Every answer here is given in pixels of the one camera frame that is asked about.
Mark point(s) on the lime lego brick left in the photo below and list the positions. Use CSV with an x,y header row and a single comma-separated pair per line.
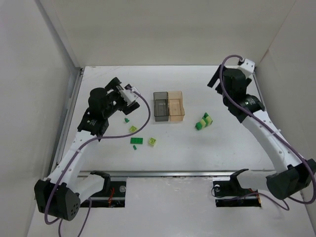
x,y
133,129

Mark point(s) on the aluminium rail front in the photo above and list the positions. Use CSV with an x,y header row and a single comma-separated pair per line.
x,y
221,173

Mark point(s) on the green and lime lego stack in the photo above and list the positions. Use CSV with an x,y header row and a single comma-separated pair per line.
x,y
205,121

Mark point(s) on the grey transparent container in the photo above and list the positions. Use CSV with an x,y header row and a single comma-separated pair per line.
x,y
161,109

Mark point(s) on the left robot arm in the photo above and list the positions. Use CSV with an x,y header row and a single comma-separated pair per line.
x,y
60,195

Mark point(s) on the lime lego brick right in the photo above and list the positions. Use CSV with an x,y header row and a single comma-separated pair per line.
x,y
152,141

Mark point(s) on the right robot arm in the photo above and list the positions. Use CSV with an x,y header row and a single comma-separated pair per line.
x,y
292,172

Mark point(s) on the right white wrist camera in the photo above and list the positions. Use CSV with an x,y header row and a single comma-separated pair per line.
x,y
246,66

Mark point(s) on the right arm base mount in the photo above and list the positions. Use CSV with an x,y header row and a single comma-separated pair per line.
x,y
228,193

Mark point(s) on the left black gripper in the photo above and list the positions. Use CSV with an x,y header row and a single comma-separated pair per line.
x,y
121,98

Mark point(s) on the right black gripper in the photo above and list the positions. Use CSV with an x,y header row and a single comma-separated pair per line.
x,y
222,80

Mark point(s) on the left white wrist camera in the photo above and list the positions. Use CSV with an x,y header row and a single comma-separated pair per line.
x,y
129,94

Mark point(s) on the dark green flat lego plate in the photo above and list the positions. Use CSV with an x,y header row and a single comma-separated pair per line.
x,y
136,140

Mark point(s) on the orange transparent container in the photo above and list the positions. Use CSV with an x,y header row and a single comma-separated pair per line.
x,y
175,104

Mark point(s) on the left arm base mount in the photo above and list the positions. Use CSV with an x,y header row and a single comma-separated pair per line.
x,y
114,197

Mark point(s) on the lime lego brick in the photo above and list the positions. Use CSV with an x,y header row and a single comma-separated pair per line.
x,y
133,129
152,141

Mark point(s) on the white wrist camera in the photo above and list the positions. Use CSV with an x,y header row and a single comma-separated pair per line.
x,y
129,94
246,66

